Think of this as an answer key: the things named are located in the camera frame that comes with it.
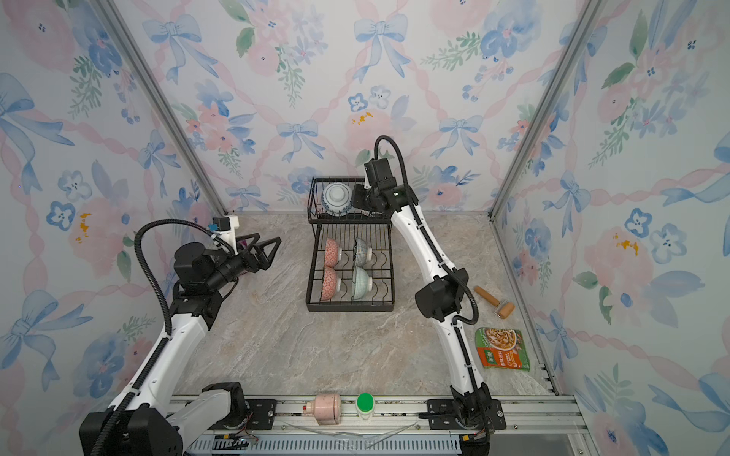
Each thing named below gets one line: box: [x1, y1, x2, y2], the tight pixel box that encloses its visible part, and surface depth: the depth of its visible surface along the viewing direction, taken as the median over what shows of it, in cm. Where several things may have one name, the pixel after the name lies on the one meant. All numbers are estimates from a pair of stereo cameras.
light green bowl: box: [351, 266, 374, 301], surface depth 92 cm
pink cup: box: [303, 393, 343, 426], surface depth 70 cm
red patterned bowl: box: [324, 237, 343, 268], surface depth 97 cm
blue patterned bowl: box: [321, 181, 353, 218], surface depth 92 cm
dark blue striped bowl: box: [352, 237, 373, 267], surface depth 97 cm
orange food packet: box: [475, 326, 531, 372], surface depth 87 cm
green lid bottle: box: [355, 392, 376, 420], surface depth 69 cm
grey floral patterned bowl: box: [321, 266, 342, 302], surface depth 90 cm
